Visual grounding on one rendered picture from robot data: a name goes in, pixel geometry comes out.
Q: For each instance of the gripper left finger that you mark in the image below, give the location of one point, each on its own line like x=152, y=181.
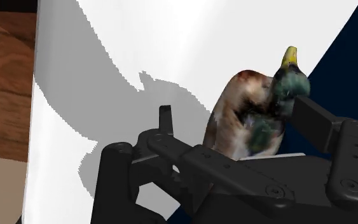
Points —
x=197, y=161

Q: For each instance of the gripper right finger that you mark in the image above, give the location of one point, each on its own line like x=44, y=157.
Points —
x=349, y=161

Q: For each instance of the mallard duck figure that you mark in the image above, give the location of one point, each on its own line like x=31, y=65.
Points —
x=240, y=118

